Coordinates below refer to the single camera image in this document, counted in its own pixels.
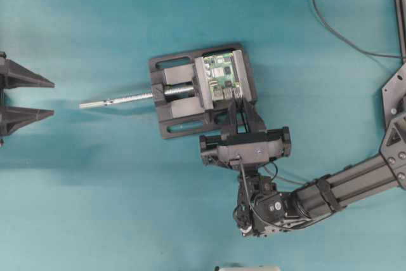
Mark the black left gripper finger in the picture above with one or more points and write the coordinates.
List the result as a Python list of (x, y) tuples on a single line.
[(13, 75)]

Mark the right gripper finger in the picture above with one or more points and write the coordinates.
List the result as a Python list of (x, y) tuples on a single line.
[(252, 121), (233, 119)]

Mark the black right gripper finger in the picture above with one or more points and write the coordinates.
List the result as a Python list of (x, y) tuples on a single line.
[(14, 118)]

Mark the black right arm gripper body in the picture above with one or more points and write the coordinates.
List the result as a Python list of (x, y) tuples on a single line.
[(209, 144)]

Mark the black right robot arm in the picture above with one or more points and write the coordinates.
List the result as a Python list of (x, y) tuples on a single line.
[(262, 209)]

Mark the green Raspberry Pi board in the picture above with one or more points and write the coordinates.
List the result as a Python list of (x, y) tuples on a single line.
[(222, 77)]

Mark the black metal bench vise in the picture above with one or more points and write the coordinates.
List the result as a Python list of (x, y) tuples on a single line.
[(195, 112)]

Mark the white object at bottom edge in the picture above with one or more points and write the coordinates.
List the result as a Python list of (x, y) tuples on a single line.
[(239, 268)]

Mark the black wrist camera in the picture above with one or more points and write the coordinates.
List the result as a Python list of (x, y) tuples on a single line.
[(250, 153)]

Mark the silver vise screw handle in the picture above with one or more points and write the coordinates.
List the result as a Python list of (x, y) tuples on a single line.
[(127, 99)]

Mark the black frame rail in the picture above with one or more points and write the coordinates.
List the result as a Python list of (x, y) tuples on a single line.
[(400, 16)]

